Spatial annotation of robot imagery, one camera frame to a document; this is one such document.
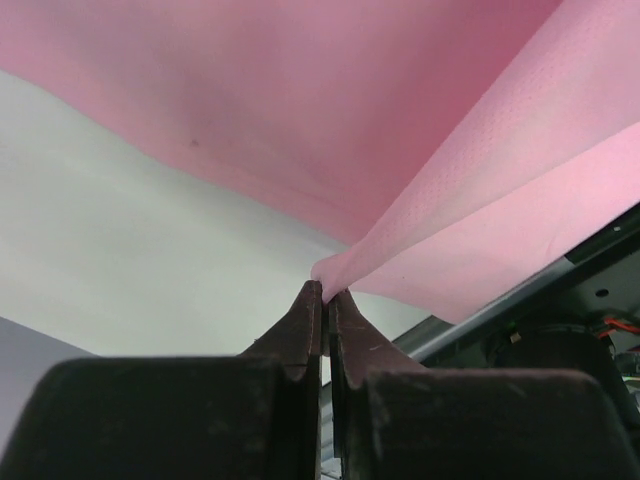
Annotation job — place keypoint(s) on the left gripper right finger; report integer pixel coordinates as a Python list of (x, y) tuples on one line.
[(553, 406)]

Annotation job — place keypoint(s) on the pink t shirt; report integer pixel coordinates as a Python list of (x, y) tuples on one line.
[(456, 147)]

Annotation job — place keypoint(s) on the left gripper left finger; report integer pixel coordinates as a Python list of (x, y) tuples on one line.
[(255, 415)]

